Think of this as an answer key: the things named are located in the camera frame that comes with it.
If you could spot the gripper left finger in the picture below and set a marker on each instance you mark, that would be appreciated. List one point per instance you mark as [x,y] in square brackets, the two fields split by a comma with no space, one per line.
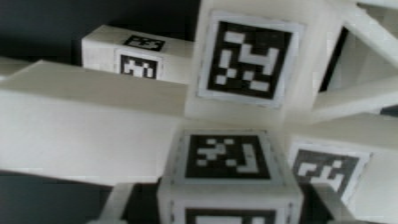
[129,206]

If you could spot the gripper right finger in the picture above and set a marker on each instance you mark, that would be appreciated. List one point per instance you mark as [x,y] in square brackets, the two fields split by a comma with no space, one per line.
[323,208]

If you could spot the white tagged cube part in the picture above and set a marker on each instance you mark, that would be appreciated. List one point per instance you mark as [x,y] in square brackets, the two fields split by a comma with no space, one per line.
[227,184]

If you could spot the white chair back frame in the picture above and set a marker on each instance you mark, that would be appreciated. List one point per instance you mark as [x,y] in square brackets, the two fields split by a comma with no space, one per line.
[289,70]

